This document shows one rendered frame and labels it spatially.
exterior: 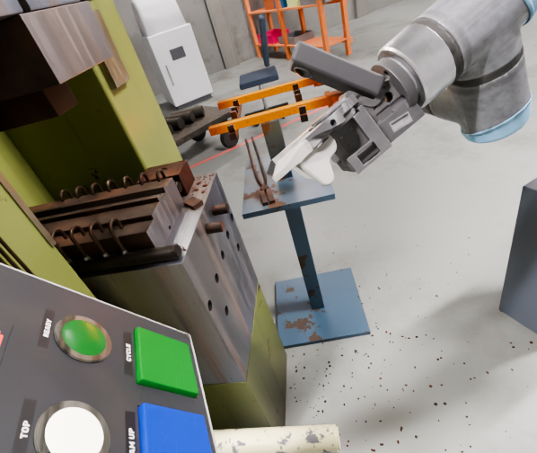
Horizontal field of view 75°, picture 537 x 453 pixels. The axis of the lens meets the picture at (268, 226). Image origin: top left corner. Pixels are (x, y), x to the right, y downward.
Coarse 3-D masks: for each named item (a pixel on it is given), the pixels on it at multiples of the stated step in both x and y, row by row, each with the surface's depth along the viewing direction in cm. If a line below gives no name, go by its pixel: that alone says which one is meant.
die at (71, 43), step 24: (0, 24) 49; (24, 24) 49; (48, 24) 53; (72, 24) 58; (96, 24) 65; (0, 48) 51; (24, 48) 50; (48, 48) 52; (72, 48) 57; (96, 48) 64; (0, 72) 53; (24, 72) 53; (48, 72) 52; (72, 72) 56; (0, 96) 55
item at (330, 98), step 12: (324, 96) 99; (336, 96) 99; (276, 108) 102; (288, 108) 100; (312, 108) 100; (228, 120) 104; (240, 120) 101; (252, 120) 101; (264, 120) 101; (216, 132) 103
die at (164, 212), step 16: (112, 192) 87; (128, 192) 82; (176, 192) 86; (32, 208) 92; (48, 208) 89; (96, 208) 80; (112, 208) 79; (128, 208) 78; (144, 208) 76; (160, 208) 77; (176, 208) 85; (48, 224) 82; (64, 224) 80; (80, 224) 78; (128, 224) 74; (144, 224) 73; (160, 224) 76; (64, 240) 76; (80, 240) 74; (112, 240) 72; (128, 240) 72; (144, 240) 71; (160, 240) 75; (80, 256) 75; (96, 256) 75
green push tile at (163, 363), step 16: (144, 336) 40; (160, 336) 42; (144, 352) 38; (160, 352) 40; (176, 352) 42; (144, 368) 36; (160, 368) 38; (176, 368) 40; (192, 368) 42; (144, 384) 35; (160, 384) 36; (176, 384) 38; (192, 384) 40
